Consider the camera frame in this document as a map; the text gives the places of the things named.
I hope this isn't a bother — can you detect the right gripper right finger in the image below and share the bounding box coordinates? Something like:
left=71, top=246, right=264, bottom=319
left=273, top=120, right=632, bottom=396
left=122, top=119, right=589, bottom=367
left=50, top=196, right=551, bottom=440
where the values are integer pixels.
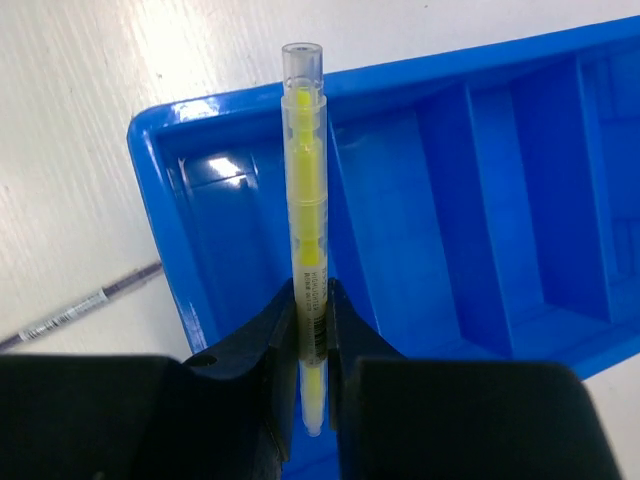
left=327, top=279, right=620, bottom=479

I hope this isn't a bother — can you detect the blue compartment tray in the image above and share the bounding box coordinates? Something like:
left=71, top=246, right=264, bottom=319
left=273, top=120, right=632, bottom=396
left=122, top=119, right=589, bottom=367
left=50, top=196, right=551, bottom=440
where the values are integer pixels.
left=127, top=17, right=639, bottom=479

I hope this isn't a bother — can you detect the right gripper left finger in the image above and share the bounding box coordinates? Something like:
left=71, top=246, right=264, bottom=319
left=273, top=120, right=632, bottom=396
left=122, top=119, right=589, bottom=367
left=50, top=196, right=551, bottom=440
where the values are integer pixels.
left=1, top=283, right=297, bottom=479

